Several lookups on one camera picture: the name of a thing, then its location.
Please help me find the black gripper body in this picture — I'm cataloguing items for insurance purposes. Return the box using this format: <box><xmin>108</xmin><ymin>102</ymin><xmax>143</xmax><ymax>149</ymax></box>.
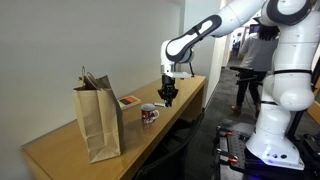
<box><xmin>161</xmin><ymin>74</ymin><xmax>177</xmax><ymax>95</ymax></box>

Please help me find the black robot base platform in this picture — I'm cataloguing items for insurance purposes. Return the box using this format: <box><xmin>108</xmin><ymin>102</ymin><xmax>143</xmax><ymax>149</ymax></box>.
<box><xmin>213</xmin><ymin>124</ymin><xmax>320</xmax><ymax>180</ymax></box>

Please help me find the red and white mug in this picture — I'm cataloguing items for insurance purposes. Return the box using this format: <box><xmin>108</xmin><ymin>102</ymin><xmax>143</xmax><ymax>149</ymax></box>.
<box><xmin>140</xmin><ymin>103</ymin><xmax>160</xmax><ymax>126</ymax></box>

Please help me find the black office chair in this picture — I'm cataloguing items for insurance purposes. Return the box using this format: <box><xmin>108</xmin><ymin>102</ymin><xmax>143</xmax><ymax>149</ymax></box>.
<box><xmin>133</xmin><ymin>113</ymin><xmax>206</xmax><ymax>180</ymax></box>

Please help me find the brown paper bag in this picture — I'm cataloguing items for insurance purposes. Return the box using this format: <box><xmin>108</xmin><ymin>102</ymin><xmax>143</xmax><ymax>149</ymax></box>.
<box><xmin>73</xmin><ymin>65</ymin><xmax>125</xmax><ymax>164</ymax></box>

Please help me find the person in grey shirt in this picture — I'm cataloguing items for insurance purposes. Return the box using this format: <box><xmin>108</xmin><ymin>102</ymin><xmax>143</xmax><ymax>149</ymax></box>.
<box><xmin>230</xmin><ymin>23</ymin><xmax>281</xmax><ymax>117</ymax></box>

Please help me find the black equipment box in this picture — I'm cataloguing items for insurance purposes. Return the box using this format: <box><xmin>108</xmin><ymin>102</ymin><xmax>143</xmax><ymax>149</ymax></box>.
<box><xmin>303</xmin><ymin>133</ymin><xmax>320</xmax><ymax>158</ymax></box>

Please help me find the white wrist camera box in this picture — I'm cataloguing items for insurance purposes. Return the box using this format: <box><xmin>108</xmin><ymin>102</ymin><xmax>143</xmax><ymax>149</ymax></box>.
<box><xmin>165</xmin><ymin>71</ymin><xmax>194</xmax><ymax>80</ymax></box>

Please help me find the orange-handled clamp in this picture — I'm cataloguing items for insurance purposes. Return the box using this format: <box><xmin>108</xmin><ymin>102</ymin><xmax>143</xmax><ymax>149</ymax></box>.
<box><xmin>216</xmin><ymin>149</ymin><xmax>240</xmax><ymax>165</ymax></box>
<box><xmin>218</xmin><ymin>128</ymin><xmax>234</xmax><ymax>138</ymax></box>

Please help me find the black camera tripod stand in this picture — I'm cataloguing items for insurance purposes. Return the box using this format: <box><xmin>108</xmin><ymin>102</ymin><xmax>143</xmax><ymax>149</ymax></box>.
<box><xmin>229</xmin><ymin>65</ymin><xmax>268</xmax><ymax>85</ymax></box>

